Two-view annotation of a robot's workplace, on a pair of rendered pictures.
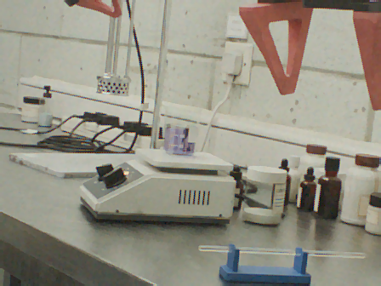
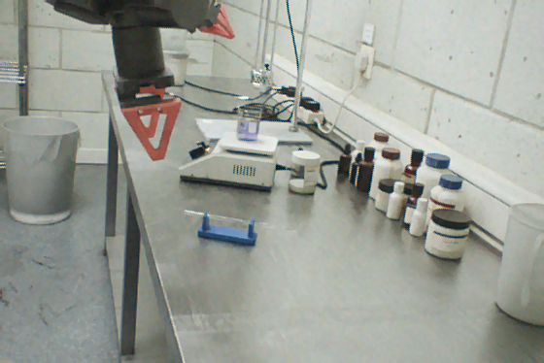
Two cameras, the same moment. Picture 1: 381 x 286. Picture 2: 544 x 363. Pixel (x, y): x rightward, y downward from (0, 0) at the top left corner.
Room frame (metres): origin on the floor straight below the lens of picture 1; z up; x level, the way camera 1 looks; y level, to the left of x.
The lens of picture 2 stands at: (-0.01, -0.52, 1.20)
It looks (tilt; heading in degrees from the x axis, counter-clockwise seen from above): 18 degrees down; 23
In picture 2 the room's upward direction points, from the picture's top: 7 degrees clockwise
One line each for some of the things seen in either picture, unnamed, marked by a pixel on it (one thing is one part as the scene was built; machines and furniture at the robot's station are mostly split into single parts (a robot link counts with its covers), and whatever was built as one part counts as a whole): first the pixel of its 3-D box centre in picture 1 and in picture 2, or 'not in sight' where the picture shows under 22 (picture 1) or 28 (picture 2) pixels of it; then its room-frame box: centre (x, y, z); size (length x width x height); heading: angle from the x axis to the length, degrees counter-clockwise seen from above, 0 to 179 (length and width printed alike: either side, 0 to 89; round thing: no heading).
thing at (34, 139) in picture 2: not in sight; (42, 169); (2.15, 1.48, 0.22); 0.33 x 0.33 x 0.41
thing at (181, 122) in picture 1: (179, 130); (247, 123); (1.23, 0.06, 0.87); 0.06 x 0.05 x 0.08; 77
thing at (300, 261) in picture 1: (266, 263); (227, 227); (0.92, -0.07, 0.77); 0.10 x 0.03 x 0.04; 106
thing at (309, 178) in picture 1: (308, 188); (357, 167); (1.38, -0.16, 0.79); 0.03 x 0.03 x 0.07
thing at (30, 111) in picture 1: (33, 109); not in sight; (2.27, 0.50, 0.78); 0.06 x 0.06 x 0.06
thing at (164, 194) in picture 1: (162, 187); (235, 160); (1.22, 0.07, 0.79); 0.22 x 0.13 x 0.08; 110
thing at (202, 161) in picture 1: (183, 159); (249, 143); (1.23, 0.05, 0.83); 0.12 x 0.12 x 0.01; 20
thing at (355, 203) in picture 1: (363, 189); (387, 174); (1.33, -0.24, 0.80); 0.06 x 0.06 x 0.11
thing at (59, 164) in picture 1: (101, 163); (253, 130); (1.61, 0.22, 0.76); 0.30 x 0.20 x 0.01; 131
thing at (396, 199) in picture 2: not in sight; (396, 200); (1.22, -0.29, 0.79); 0.03 x 0.03 x 0.07
